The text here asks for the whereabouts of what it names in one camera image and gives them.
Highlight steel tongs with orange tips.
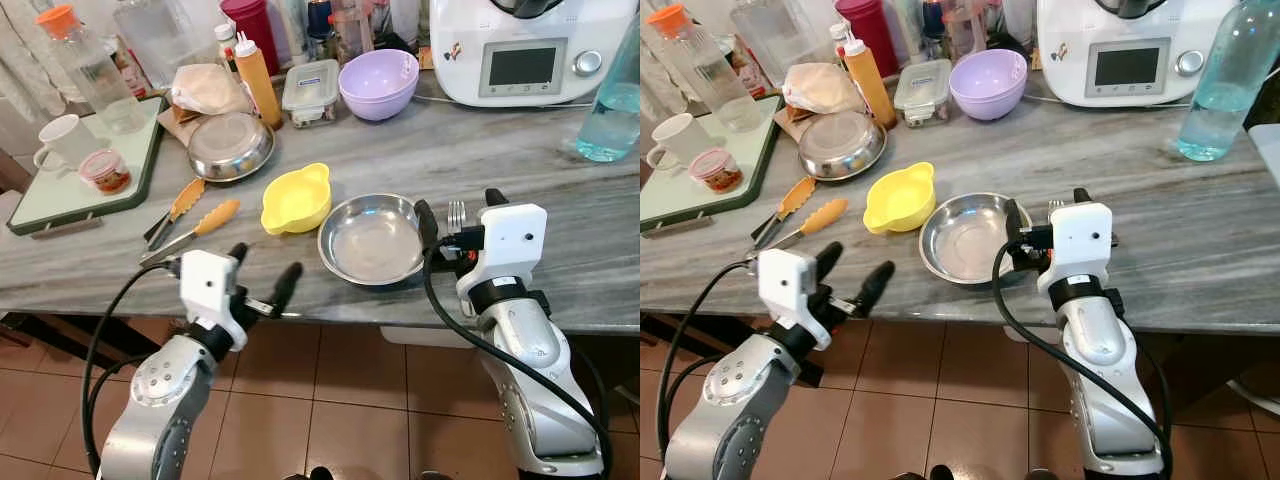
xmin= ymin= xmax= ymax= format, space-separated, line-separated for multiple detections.
xmin=139 ymin=177 xmax=242 ymax=268
xmin=745 ymin=175 xmax=850 ymax=264

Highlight round stainless steel plate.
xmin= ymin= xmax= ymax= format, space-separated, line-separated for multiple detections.
xmin=318 ymin=193 xmax=427 ymax=288
xmin=187 ymin=111 xmax=276 ymax=184
xmin=797 ymin=110 xmax=888 ymax=183
xmin=919 ymin=192 xmax=1031 ymax=287

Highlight yellow plastic bowl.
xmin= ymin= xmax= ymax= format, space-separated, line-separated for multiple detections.
xmin=864 ymin=161 xmax=938 ymax=236
xmin=261 ymin=162 xmax=333 ymax=237

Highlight white plastic box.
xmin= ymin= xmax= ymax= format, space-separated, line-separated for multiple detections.
xmin=379 ymin=324 xmax=472 ymax=349

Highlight blue tinted water bottle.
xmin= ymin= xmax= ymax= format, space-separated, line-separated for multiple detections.
xmin=1176 ymin=0 xmax=1280 ymax=164
xmin=573 ymin=4 xmax=641 ymax=164

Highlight purple plastic bowl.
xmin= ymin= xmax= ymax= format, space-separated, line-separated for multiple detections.
xmin=338 ymin=49 xmax=421 ymax=123
xmin=948 ymin=48 xmax=1029 ymax=123

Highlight small tub with red lid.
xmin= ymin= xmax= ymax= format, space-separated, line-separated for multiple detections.
xmin=77 ymin=148 xmax=133 ymax=197
xmin=688 ymin=147 xmax=745 ymax=195

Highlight white kitchen appliance with screen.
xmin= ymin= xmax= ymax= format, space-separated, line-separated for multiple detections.
xmin=429 ymin=0 xmax=627 ymax=109
xmin=1036 ymin=0 xmax=1242 ymax=110

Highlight glass food container with lid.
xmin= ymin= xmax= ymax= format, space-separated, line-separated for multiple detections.
xmin=893 ymin=59 xmax=953 ymax=129
xmin=281 ymin=59 xmax=342 ymax=130

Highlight green rimmed tray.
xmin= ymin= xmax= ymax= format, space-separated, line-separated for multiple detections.
xmin=640 ymin=94 xmax=785 ymax=235
xmin=5 ymin=94 xmax=169 ymax=238

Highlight orange sauce squeeze bottle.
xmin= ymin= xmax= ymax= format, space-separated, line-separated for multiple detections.
xmin=842 ymin=37 xmax=898 ymax=132
xmin=233 ymin=31 xmax=285 ymax=132

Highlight white flat object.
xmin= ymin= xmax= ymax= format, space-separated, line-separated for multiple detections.
xmin=1246 ymin=124 xmax=1280 ymax=193

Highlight white mug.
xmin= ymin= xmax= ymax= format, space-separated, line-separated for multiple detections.
xmin=32 ymin=113 xmax=107 ymax=174
xmin=646 ymin=112 xmax=722 ymax=174

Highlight dark blue bottle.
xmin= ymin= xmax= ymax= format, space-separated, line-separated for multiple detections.
xmin=919 ymin=0 xmax=948 ymax=61
xmin=305 ymin=0 xmax=337 ymax=61

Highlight clear bottle with orange cap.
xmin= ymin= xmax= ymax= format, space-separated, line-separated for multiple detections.
xmin=645 ymin=3 xmax=764 ymax=135
xmin=36 ymin=4 xmax=150 ymax=137

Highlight maroon container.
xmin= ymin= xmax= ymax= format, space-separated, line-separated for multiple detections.
xmin=219 ymin=0 xmax=282 ymax=77
xmin=834 ymin=0 xmax=902 ymax=79

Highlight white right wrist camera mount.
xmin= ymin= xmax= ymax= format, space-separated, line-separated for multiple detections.
xmin=1036 ymin=202 xmax=1115 ymax=293
xmin=457 ymin=203 xmax=549 ymax=301

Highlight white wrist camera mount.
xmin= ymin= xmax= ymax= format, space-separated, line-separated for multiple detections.
xmin=457 ymin=203 xmax=549 ymax=301
xmin=756 ymin=247 xmax=832 ymax=351
xmin=179 ymin=249 xmax=247 ymax=328
xmin=1036 ymin=202 xmax=1115 ymax=293

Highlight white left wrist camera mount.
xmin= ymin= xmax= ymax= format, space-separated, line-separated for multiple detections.
xmin=756 ymin=247 xmax=832 ymax=351
xmin=179 ymin=249 xmax=247 ymax=328

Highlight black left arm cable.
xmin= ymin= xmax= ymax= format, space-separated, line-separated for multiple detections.
xmin=655 ymin=259 xmax=761 ymax=477
xmin=81 ymin=261 xmax=187 ymax=477

